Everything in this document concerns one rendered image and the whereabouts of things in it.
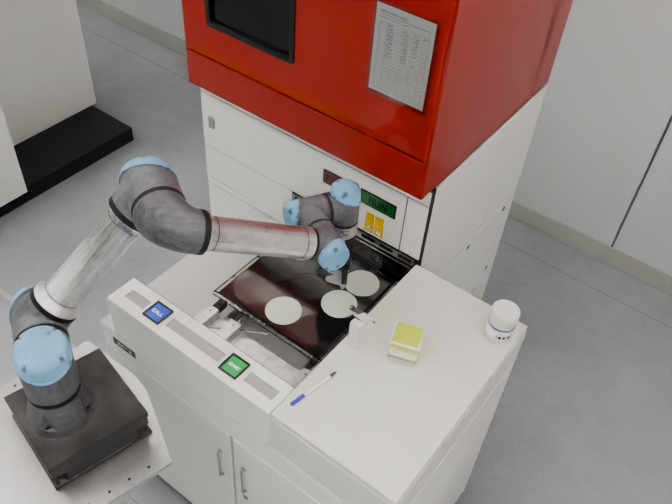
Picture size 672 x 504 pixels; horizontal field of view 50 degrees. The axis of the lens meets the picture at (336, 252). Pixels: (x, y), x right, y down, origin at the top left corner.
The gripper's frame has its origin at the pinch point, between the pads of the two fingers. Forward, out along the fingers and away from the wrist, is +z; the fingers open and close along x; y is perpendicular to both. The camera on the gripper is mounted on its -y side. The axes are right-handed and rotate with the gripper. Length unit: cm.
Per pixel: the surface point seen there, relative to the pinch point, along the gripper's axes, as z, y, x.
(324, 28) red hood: -66, 12, -19
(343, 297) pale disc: 1.2, -0.1, 3.6
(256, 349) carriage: 3.3, 20.2, 23.5
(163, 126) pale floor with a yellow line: 91, 116, -184
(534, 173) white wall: 62, -79, -144
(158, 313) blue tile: -5, 45, 23
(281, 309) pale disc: 1.2, 16.0, 10.7
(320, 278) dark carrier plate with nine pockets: 1.4, 7.2, -2.5
